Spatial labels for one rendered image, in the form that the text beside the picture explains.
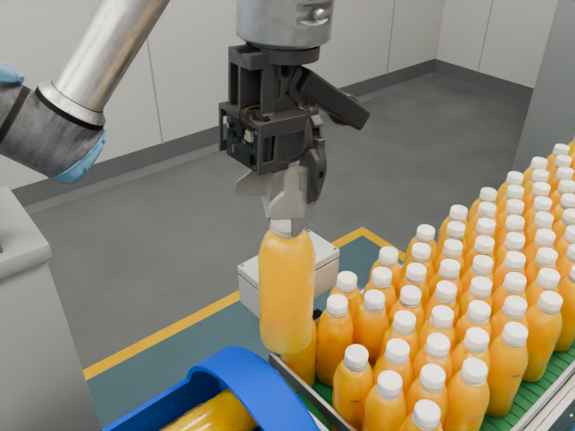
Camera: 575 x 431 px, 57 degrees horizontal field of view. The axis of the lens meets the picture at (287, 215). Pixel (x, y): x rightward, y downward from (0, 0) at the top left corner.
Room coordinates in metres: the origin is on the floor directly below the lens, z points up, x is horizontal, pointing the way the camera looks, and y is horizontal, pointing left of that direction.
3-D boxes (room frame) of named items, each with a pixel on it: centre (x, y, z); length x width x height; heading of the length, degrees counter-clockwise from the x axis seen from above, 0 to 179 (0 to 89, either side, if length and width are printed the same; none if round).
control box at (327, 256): (0.86, 0.00, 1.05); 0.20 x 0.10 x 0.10; 130
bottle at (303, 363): (0.71, -0.02, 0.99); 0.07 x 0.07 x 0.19
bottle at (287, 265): (0.51, 0.00, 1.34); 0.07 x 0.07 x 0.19
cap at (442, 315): (0.70, -0.28, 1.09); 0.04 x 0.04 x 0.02
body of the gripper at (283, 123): (0.50, 0.01, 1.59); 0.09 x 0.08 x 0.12; 129
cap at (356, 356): (0.60, -0.12, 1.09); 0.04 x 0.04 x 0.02
